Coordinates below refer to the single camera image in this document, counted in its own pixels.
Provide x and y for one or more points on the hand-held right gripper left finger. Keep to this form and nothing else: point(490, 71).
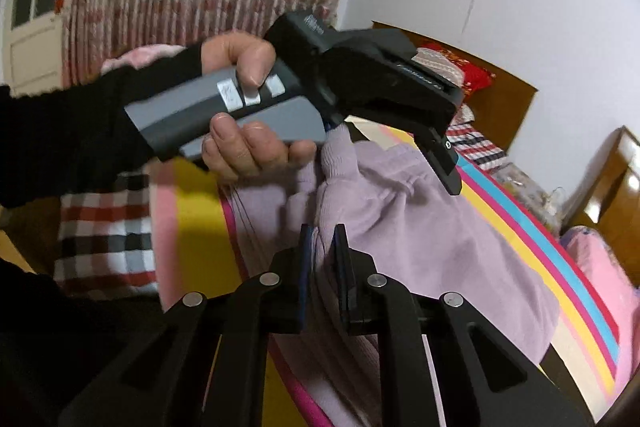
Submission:
point(306, 267)

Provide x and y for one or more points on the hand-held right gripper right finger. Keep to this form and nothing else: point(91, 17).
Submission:
point(342, 267)

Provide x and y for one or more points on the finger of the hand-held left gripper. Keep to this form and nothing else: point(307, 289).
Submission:
point(442, 157)

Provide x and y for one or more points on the lilac sweater garment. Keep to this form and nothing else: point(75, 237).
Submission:
point(425, 247)

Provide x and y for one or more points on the person's left forearm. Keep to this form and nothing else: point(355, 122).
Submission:
point(75, 132)

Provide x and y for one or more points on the person's left hand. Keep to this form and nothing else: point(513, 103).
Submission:
point(250, 152)

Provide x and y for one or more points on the red grey plaid cloth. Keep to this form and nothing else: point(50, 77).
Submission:
point(480, 142)
point(100, 247)

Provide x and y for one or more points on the wooden headboard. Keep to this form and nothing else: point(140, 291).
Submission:
point(505, 107)

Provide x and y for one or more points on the beige striped pillow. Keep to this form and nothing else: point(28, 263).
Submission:
point(440, 62)

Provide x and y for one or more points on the red pillow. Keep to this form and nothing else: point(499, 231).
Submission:
point(475, 77)

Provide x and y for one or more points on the pale patterned cloth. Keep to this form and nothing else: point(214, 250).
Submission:
point(525, 192)

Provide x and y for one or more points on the colourful striped bed sheet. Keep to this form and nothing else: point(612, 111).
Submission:
point(195, 217)

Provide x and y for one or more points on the wooden nightstand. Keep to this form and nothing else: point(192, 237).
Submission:
point(610, 187)

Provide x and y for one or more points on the pink blanket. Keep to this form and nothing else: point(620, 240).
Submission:
point(605, 272)

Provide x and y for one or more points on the pink floral quilt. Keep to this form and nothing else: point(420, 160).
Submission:
point(145, 57)

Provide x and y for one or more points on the white door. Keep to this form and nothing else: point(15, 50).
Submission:
point(30, 37)

